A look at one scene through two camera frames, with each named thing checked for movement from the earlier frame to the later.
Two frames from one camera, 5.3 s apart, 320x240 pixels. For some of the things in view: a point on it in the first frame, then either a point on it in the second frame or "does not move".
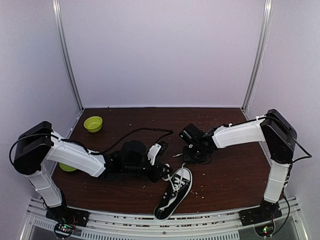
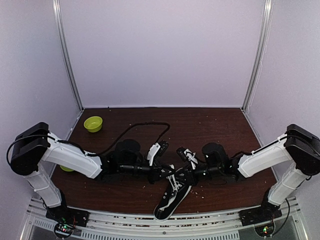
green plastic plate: x=66 y=168 does not move
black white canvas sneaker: x=181 y=184 does not move
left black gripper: x=157 y=175 does not move
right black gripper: x=187 y=158 -> x=193 y=180
